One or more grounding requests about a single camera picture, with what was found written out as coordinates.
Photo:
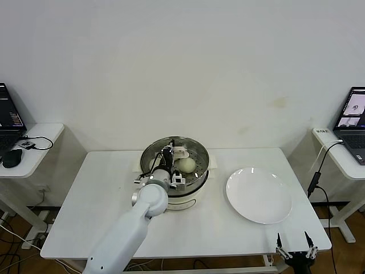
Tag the white table leg frame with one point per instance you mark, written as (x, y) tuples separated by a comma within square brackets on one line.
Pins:
[(228, 269)]

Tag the white wall socket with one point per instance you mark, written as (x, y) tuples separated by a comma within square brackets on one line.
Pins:
[(42, 189)]

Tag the perforated steel steamer basket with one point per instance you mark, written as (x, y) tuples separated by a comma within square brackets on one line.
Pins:
[(199, 179)]

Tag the black computer mouse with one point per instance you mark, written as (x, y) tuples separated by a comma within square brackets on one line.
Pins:
[(12, 158)]

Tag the grey laptop showing camera views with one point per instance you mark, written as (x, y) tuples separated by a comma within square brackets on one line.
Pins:
[(353, 140)]

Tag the white side desk with mouse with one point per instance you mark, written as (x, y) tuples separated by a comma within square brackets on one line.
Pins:
[(42, 131)]

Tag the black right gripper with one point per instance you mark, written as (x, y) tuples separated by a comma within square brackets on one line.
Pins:
[(298, 262)]

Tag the small black hub with label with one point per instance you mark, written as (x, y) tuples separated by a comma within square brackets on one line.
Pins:
[(26, 145)]

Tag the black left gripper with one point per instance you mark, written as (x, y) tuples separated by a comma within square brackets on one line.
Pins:
[(166, 160)]

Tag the white floor power strip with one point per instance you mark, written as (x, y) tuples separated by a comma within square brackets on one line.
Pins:
[(34, 242)]

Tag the white side desk with remote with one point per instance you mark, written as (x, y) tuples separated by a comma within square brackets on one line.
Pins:
[(340, 162)]

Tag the round white plate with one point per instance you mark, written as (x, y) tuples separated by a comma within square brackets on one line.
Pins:
[(258, 197)]

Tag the black laptop with dark screen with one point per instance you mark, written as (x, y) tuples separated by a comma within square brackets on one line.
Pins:
[(8, 114)]

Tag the round glass pot lid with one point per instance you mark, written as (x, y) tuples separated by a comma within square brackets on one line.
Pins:
[(182, 152)]

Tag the white steamed baozi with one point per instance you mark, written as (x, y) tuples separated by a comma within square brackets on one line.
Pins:
[(186, 165)]

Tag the cream electric cooker pot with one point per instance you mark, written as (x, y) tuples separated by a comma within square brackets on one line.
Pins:
[(188, 199)]

